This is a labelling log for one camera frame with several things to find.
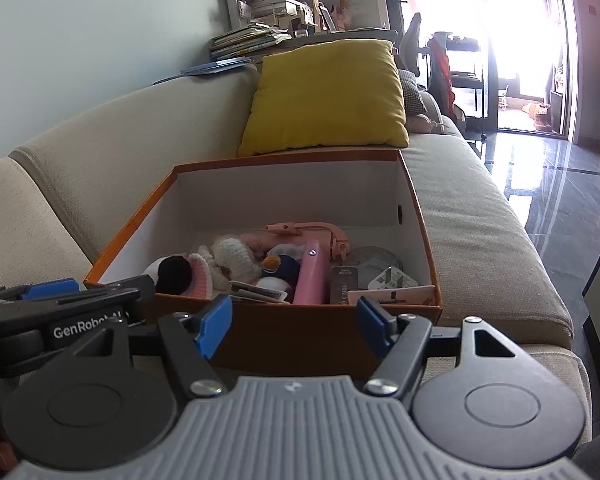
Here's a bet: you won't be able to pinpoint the office chair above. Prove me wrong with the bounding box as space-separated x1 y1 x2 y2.
397 12 427 79

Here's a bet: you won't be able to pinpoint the pink cylindrical case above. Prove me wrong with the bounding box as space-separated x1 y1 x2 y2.
292 240 329 306

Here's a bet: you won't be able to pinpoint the red cloth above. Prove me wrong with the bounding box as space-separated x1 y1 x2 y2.
429 35 462 117

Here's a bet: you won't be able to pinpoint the beige plush toy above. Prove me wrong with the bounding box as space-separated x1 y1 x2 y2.
407 114 449 135

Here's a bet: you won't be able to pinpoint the pink folding holder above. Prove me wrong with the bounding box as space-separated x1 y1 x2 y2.
265 221 351 263

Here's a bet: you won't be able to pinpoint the yellow cushion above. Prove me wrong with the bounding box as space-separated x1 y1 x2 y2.
237 38 410 157

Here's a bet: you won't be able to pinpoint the cluttered desk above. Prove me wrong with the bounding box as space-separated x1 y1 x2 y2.
222 0 398 48

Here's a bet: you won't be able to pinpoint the grey patterned cushion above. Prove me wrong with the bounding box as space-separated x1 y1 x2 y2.
397 70 428 116

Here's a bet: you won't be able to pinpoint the round compact mirror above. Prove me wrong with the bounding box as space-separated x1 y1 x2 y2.
347 246 406 281

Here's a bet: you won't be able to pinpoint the orange cardboard box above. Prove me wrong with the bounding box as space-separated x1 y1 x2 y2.
83 149 443 381

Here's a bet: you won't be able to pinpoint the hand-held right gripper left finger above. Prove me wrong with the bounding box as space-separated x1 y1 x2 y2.
72 294 234 397

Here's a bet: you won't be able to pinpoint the black metal rack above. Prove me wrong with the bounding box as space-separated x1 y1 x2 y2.
424 31 487 142

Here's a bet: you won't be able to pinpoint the small navy bird plush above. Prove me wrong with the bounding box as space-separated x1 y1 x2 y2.
260 254 303 288

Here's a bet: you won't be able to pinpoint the blue folder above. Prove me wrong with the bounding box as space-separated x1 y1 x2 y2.
180 57 254 77

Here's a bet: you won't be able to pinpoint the crocheted bunny doll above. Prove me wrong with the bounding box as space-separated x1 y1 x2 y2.
197 232 276 293

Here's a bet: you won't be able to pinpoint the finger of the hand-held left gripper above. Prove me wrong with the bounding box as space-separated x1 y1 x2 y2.
0 278 81 306
55 276 157 311

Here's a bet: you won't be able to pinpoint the stack of books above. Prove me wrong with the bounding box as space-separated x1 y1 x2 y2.
209 22 292 61

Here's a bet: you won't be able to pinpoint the white plug adapter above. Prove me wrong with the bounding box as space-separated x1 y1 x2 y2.
367 266 418 292

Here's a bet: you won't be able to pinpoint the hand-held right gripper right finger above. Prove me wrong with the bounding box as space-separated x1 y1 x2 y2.
356 296 538 395

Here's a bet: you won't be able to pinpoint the small white box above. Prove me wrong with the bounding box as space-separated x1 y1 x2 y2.
347 285 437 307

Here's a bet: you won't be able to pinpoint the white rabbit plush striped ears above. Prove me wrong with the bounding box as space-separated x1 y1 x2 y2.
142 254 216 298

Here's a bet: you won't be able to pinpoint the beige fabric sofa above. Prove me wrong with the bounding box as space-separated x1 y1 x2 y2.
0 75 593 461

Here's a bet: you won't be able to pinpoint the small dark grey box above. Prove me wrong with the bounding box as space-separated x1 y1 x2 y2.
329 266 363 306

